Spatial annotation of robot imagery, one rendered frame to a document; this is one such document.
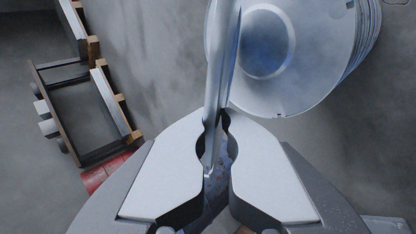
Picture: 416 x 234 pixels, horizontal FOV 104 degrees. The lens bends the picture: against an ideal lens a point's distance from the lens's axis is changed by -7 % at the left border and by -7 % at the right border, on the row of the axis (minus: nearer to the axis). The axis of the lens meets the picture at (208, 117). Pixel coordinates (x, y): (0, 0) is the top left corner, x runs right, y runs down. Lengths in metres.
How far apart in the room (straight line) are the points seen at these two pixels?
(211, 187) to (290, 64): 0.72
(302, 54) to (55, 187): 3.56
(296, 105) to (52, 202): 3.55
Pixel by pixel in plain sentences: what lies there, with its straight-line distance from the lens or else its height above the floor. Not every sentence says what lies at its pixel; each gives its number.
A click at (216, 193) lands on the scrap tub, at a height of 0.26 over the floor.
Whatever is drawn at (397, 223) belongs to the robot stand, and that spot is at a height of 0.02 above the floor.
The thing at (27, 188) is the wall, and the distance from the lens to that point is 3.68.
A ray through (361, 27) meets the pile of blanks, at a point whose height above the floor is 0.28.
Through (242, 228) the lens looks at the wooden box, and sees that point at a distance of 1.19.
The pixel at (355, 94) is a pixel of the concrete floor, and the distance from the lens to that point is 0.68.
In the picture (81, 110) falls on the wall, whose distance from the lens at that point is 3.73.
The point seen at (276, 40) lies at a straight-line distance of 0.33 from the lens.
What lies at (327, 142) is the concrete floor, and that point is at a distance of 0.77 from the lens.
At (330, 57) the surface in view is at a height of 0.34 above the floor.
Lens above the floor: 0.64
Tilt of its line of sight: 35 degrees down
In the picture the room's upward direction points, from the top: 117 degrees counter-clockwise
